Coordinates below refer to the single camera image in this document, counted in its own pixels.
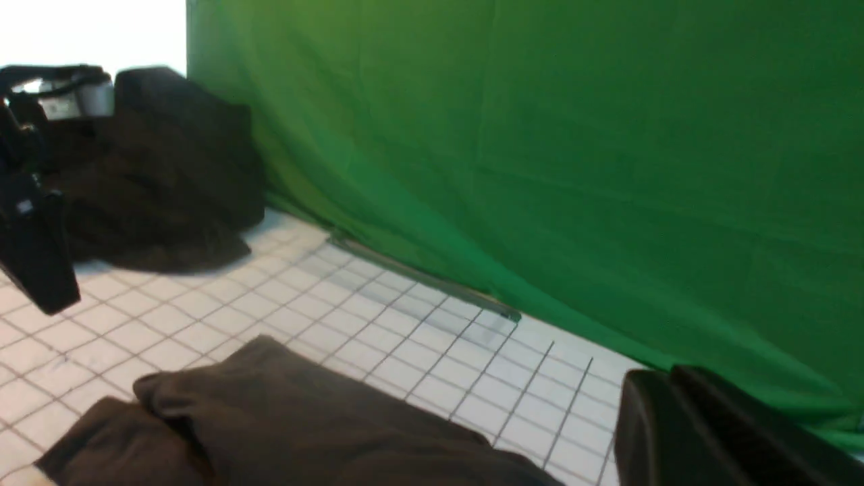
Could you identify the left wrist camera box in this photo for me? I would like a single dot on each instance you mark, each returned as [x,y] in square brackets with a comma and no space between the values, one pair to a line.
[50,92]

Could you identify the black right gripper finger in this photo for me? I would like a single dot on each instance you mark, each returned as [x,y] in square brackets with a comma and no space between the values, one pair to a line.
[690,426]

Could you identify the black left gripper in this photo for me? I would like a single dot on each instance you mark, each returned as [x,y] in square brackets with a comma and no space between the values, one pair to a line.
[35,253]

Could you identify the white gridded table mat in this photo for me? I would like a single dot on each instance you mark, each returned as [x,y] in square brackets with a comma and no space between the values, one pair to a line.
[527,386]

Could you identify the pile of dark clothes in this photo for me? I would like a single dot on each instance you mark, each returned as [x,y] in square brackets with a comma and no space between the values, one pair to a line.
[168,184]

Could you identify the green backdrop cloth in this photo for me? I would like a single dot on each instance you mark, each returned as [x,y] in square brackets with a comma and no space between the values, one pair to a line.
[678,181]

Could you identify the gray long-sleeved shirt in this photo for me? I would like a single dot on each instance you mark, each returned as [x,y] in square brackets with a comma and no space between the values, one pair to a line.
[267,416]

